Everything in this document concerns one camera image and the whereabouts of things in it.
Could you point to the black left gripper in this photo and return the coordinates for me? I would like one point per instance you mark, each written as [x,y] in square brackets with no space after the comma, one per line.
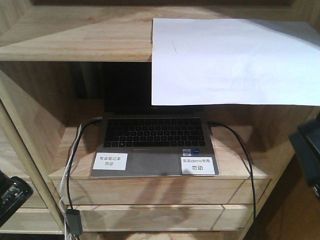
[14,192]

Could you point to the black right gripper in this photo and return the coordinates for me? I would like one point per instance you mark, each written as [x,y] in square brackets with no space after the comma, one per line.
[306,144]

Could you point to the white paper sheet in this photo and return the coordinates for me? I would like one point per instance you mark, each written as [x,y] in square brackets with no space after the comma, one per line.
[234,61]

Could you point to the grey usb adapter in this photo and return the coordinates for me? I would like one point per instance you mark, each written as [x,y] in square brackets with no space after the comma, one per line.
[74,221]

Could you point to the white label left palmrest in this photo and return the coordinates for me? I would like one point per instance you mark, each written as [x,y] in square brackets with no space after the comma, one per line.
[110,161]

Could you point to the white label palmrest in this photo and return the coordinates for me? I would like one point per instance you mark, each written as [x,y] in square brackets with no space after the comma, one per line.
[110,161]
[191,165]

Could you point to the white label right palmrest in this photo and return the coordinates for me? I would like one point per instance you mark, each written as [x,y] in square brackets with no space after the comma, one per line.
[191,165]

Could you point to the silver laptop black keyboard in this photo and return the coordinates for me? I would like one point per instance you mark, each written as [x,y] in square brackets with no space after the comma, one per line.
[154,137]

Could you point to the light wooden shelf unit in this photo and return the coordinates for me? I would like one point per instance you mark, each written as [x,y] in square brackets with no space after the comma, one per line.
[39,114]

